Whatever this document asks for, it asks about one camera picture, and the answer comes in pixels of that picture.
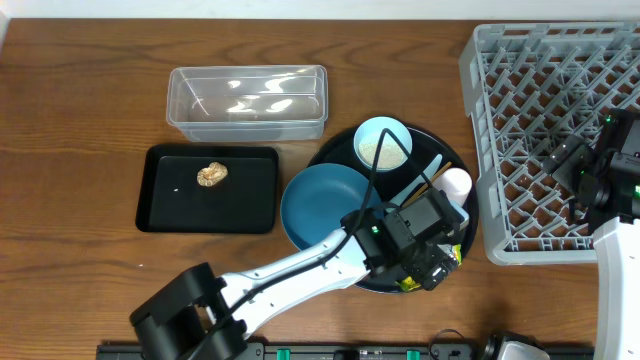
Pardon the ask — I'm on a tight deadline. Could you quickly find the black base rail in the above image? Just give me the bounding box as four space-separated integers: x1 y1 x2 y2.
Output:
95 343 594 360

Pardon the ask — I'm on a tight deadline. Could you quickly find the blue plate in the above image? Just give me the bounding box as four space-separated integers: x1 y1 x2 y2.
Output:
280 163 368 250

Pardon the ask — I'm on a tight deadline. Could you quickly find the light blue bowl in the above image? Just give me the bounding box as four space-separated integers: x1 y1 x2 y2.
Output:
353 116 413 172

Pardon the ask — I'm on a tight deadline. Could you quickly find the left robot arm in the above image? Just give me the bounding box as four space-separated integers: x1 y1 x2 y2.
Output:
130 209 461 360

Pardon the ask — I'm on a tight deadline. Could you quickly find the black rectangular tray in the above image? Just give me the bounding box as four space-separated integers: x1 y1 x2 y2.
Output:
135 144 279 234

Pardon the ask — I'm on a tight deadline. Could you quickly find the grey dishwasher rack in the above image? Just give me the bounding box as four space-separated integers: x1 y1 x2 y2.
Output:
459 22 639 266

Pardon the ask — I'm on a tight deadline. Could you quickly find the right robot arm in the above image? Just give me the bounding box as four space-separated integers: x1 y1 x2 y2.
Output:
543 109 639 360

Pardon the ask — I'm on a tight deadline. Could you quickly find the yellow snack wrapper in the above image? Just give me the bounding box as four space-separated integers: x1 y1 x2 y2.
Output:
396 243 462 292

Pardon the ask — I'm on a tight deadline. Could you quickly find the light blue cup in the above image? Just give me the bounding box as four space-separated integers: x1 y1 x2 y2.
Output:
450 201 470 229

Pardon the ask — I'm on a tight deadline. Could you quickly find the wooden chopstick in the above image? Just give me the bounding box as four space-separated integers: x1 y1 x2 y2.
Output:
401 162 452 207

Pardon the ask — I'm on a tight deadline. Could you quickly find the light blue plastic knife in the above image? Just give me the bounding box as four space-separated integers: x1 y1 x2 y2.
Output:
390 154 442 206

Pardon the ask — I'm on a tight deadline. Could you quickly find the brown mushroom food scrap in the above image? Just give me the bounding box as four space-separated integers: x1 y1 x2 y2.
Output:
197 162 228 187

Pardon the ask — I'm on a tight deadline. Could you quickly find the pink cup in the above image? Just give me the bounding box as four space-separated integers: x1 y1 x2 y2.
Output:
433 168 473 206

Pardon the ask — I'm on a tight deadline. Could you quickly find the clear plastic bin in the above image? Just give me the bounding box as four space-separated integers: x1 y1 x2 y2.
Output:
166 65 329 142

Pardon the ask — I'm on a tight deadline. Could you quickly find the black round tray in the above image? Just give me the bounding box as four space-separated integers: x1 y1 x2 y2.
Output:
308 125 479 293

